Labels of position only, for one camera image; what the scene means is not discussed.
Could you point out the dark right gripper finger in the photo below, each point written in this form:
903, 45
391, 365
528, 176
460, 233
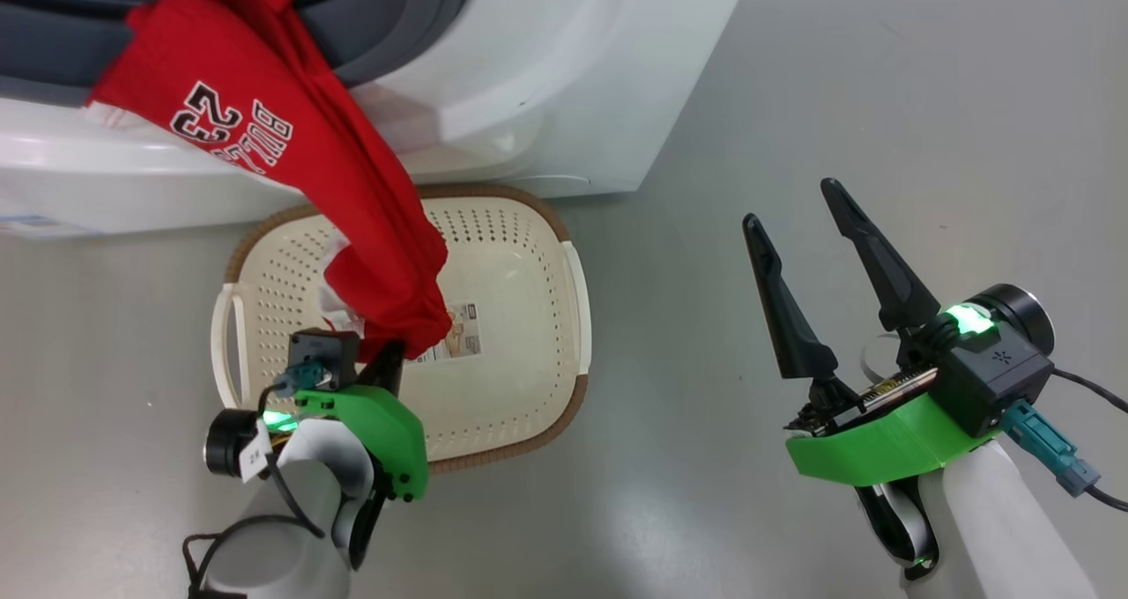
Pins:
789, 317
890, 273

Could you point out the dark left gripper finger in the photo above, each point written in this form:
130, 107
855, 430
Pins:
388, 370

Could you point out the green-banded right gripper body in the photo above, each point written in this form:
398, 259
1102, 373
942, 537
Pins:
881, 449

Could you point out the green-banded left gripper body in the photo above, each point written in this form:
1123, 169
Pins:
388, 440

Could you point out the red basketball jersey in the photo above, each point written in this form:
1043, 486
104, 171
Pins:
291, 141

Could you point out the printed basket label sticker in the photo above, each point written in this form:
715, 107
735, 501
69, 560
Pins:
463, 339

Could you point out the cream perforated laundry basket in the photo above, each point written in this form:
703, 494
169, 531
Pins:
520, 317

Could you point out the white washing machine body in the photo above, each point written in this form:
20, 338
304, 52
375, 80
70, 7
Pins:
546, 79

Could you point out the grey rubber door gasket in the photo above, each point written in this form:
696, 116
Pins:
397, 18

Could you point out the white round filter cap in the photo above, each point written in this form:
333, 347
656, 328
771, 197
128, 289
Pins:
555, 181

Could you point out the blue energy label sticker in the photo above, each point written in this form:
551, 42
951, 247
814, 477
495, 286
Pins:
31, 226

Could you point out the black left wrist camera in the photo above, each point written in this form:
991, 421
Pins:
322, 352

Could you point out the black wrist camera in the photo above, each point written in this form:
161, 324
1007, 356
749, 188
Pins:
322, 352
991, 388

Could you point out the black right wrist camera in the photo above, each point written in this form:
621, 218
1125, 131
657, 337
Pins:
991, 388

